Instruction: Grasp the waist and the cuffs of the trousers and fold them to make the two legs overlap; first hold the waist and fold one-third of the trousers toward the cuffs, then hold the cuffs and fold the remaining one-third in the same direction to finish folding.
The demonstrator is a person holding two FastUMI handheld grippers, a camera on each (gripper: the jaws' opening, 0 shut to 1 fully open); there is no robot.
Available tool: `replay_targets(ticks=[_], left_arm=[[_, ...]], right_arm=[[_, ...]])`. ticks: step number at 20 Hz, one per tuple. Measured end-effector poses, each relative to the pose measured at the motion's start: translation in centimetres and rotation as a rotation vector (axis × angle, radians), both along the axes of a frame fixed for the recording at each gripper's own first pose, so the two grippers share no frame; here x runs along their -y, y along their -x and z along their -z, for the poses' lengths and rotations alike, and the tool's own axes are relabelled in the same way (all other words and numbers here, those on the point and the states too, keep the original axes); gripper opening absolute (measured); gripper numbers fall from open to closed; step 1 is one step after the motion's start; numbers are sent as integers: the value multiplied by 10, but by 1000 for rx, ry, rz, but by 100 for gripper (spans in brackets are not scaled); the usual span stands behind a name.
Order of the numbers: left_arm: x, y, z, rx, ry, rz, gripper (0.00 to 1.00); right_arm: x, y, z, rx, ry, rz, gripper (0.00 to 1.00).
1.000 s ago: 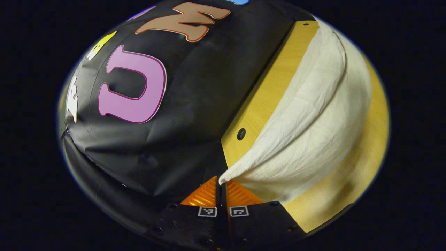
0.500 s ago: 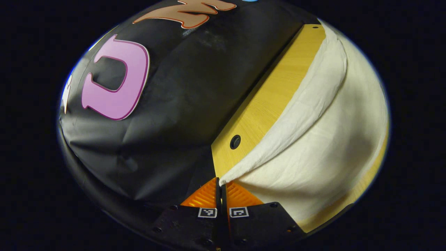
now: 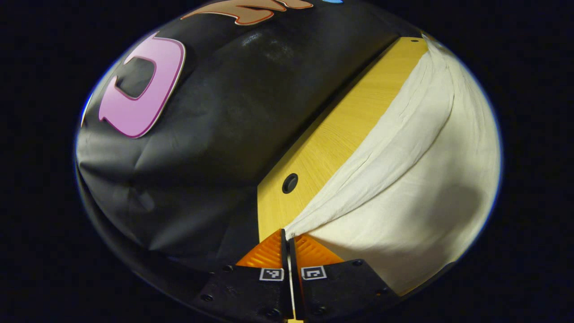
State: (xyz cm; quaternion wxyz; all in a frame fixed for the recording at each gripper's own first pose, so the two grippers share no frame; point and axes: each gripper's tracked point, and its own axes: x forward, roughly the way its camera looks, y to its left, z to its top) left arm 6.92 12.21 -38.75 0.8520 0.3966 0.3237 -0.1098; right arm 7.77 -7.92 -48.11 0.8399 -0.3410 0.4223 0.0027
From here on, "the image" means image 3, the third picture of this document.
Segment black backdrop cloth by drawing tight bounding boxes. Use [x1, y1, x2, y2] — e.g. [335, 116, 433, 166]
[74, 0, 423, 275]

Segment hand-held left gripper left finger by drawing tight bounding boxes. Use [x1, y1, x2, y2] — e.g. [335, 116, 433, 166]
[192, 228, 293, 322]

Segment white jeans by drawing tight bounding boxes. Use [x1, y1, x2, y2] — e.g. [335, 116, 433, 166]
[284, 39, 503, 297]

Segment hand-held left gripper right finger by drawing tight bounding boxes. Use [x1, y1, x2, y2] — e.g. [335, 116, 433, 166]
[288, 233, 403, 322]

